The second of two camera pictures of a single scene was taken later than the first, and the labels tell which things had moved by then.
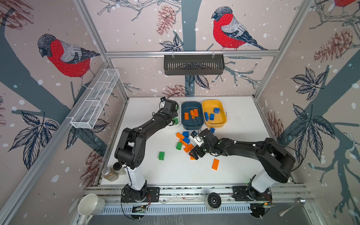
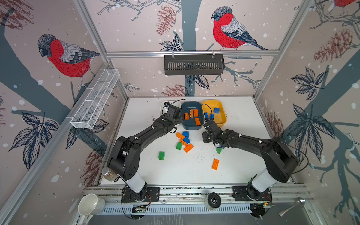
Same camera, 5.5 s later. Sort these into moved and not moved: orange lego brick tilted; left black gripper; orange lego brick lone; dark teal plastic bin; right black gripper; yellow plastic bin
Moved: right black gripper; left black gripper
Not moved: dark teal plastic bin; orange lego brick lone; orange lego brick tilted; yellow plastic bin
